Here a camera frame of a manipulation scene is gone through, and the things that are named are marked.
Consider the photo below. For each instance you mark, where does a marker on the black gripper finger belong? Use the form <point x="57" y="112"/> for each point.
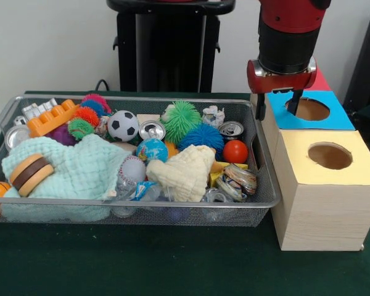
<point x="294" y="106"/>
<point x="260" y="108"/>

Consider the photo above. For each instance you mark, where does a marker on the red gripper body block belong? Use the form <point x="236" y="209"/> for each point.
<point x="280" y="83"/>

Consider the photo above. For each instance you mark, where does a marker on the cream yellow cloth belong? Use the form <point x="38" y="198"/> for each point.
<point x="185" y="172"/>

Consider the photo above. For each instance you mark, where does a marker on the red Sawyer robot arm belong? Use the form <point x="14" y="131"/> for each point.
<point x="290" y="40"/>

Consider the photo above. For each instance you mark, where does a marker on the wooden box with three holes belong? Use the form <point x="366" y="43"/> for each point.
<point x="327" y="209"/>

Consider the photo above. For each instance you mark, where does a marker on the shallow mesh bin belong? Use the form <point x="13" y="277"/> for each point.
<point x="172" y="216"/>

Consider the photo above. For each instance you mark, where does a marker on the red ball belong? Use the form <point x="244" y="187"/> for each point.
<point x="235" y="151"/>

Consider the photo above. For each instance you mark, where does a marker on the blue spiky ball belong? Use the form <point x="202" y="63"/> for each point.
<point x="200" y="137"/>

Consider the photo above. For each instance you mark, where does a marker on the crushed colourful can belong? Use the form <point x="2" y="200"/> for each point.
<point x="237" y="182"/>

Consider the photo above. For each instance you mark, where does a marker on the green spiky ball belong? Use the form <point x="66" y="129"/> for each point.
<point x="182" y="120"/>

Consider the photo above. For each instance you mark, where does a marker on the blue globe ball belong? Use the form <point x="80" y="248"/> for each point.
<point x="152" y="149"/>

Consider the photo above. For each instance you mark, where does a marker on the small soccer ball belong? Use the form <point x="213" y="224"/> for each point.
<point x="123" y="126"/>

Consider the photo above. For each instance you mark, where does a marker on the mint green cloth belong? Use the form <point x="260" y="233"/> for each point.
<point x="80" y="166"/>

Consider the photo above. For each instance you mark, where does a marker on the dark green table cloth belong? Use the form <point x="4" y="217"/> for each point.
<point x="142" y="262"/>

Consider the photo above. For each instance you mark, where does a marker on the orange toy brick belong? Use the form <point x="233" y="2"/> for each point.
<point x="49" y="121"/>

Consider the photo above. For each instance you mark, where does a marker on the toy hamburger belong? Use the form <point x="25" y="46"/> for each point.
<point x="31" y="174"/>

